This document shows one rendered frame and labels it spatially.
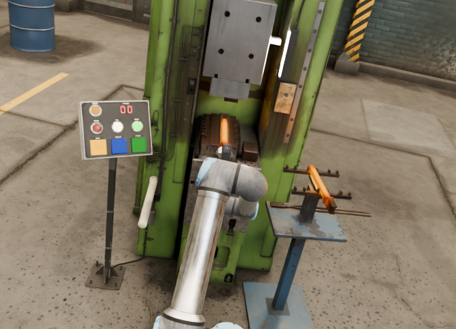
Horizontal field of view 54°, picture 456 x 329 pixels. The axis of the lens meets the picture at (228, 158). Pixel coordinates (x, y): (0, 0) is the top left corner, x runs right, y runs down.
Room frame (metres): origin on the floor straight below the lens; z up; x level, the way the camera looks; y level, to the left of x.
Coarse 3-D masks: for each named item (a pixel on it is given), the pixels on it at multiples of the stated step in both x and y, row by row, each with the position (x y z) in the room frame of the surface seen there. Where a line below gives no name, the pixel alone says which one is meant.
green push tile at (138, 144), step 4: (132, 140) 1.98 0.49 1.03; (136, 140) 1.99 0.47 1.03; (140, 140) 2.00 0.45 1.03; (144, 140) 2.01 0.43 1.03; (132, 144) 1.97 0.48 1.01; (136, 144) 1.98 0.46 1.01; (140, 144) 1.99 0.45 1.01; (144, 144) 2.00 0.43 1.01; (132, 148) 1.97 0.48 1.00; (136, 148) 1.98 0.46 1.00; (140, 148) 1.99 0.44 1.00; (144, 148) 1.99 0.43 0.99; (132, 152) 1.96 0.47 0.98; (136, 152) 1.97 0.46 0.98
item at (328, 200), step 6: (312, 168) 2.15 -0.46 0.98; (312, 174) 2.11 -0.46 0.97; (318, 174) 2.10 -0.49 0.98; (318, 180) 2.03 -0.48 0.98; (318, 186) 2.00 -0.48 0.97; (324, 186) 1.99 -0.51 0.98; (324, 192) 1.93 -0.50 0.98; (324, 198) 1.87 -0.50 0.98; (330, 198) 1.87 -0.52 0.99; (330, 204) 1.82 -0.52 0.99; (330, 210) 1.81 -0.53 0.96
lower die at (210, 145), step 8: (208, 120) 2.51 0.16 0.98; (216, 120) 2.51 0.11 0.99; (232, 120) 2.55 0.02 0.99; (208, 128) 2.40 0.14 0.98; (216, 128) 2.40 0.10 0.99; (232, 128) 2.43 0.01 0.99; (208, 136) 2.29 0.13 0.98; (216, 136) 2.29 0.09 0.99; (232, 136) 2.32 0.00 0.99; (208, 144) 2.19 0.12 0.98; (216, 144) 2.19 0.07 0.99; (232, 144) 2.22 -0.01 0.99; (200, 152) 2.18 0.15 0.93; (208, 152) 2.19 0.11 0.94; (232, 152) 2.20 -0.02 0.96
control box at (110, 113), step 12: (84, 108) 1.95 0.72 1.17; (108, 108) 2.01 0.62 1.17; (120, 108) 2.03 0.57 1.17; (132, 108) 2.06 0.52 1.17; (144, 108) 2.10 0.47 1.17; (84, 120) 1.92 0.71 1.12; (96, 120) 1.95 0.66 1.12; (108, 120) 1.98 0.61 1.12; (120, 120) 2.01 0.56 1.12; (132, 120) 2.04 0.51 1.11; (144, 120) 2.07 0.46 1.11; (84, 132) 1.89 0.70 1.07; (96, 132) 1.92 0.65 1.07; (108, 132) 1.95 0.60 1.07; (120, 132) 1.98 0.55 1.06; (132, 132) 2.01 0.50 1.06; (144, 132) 2.04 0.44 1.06; (84, 144) 1.87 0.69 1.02; (108, 144) 1.92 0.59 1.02; (84, 156) 1.84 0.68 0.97; (96, 156) 1.87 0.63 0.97; (108, 156) 1.90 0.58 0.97; (120, 156) 1.92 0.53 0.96
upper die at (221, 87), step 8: (216, 80) 2.18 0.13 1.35; (224, 80) 2.19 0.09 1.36; (216, 88) 2.18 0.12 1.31; (224, 88) 2.19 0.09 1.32; (232, 88) 2.19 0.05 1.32; (240, 88) 2.20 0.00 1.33; (248, 88) 2.20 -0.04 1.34; (224, 96) 2.19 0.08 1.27; (232, 96) 2.19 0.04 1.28; (240, 96) 2.20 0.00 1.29
